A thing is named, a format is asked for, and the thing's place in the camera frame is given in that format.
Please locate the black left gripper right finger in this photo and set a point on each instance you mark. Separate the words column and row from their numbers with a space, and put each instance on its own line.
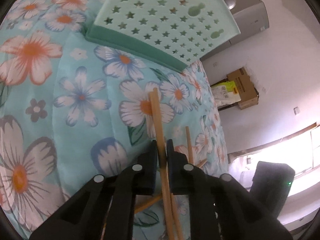
column 219, row 207

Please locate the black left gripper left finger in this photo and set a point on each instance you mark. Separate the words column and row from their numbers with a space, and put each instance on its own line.
column 104, row 207

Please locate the wooden chopstick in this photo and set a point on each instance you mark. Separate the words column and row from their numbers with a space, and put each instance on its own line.
column 189, row 146
column 157, row 121
column 176, row 218
column 149, row 202

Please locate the black box green light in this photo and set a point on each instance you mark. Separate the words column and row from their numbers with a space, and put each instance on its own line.
column 271, row 184

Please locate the floral blue tablecloth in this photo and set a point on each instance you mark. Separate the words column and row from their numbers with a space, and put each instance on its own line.
column 71, row 109

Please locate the brown cardboard box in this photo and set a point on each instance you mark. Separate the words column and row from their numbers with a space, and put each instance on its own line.
column 248, row 93

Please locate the mint green utensil basket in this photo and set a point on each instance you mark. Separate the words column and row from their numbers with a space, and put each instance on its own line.
column 172, row 33

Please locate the silver refrigerator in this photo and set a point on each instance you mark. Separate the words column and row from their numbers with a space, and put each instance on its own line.
column 251, row 17

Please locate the metal spoon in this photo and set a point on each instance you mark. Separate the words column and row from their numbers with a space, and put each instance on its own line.
column 230, row 4

